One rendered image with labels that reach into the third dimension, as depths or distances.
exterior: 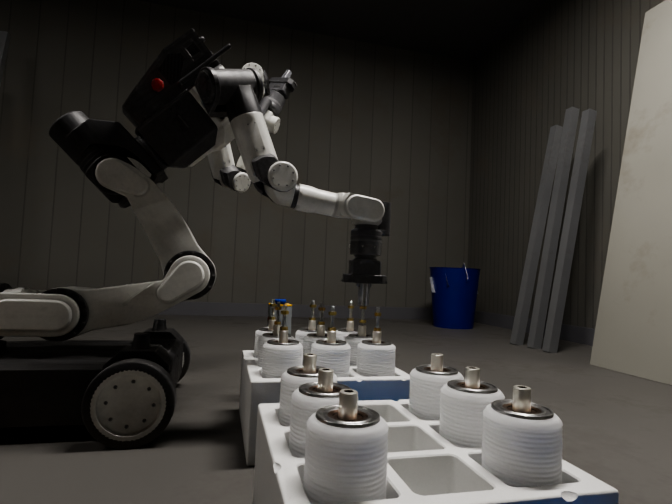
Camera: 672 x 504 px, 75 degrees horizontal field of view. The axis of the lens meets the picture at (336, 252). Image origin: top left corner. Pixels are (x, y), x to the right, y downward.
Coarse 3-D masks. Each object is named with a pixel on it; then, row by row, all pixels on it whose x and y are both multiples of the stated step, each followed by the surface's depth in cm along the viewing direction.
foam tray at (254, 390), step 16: (256, 368) 108; (352, 368) 114; (240, 384) 132; (256, 384) 96; (272, 384) 96; (352, 384) 101; (368, 384) 102; (384, 384) 103; (400, 384) 104; (240, 400) 128; (256, 400) 95; (272, 400) 96; (240, 416) 124; (256, 416) 95
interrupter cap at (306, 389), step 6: (306, 384) 65; (312, 384) 65; (336, 384) 66; (342, 384) 66; (300, 390) 62; (306, 390) 62; (312, 390) 62; (336, 390) 64; (312, 396) 60; (318, 396) 60; (324, 396) 59; (330, 396) 60; (336, 396) 60
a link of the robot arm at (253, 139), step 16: (256, 112) 115; (240, 128) 114; (256, 128) 114; (240, 144) 115; (256, 144) 113; (272, 144) 117; (256, 160) 112; (272, 160) 113; (256, 176) 114; (272, 176) 112; (288, 176) 113
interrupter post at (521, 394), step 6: (516, 390) 57; (522, 390) 57; (528, 390) 57; (516, 396) 57; (522, 396) 57; (528, 396) 57; (516, 402) 57; (522, 402) 57; (528, 402) 57; (516, 408) 57; (522, 408) 57; (528, 408) 57
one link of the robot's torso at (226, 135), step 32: (192, 32) 122; (160, 64) 120; (192, 64) 124; (128, 96) 119; (160, 96) 122; (192, 96) 122; (160, 128) 122; (192, 128) 125; (224, 128) 126; (160, 160) 129; (192, 160) 130
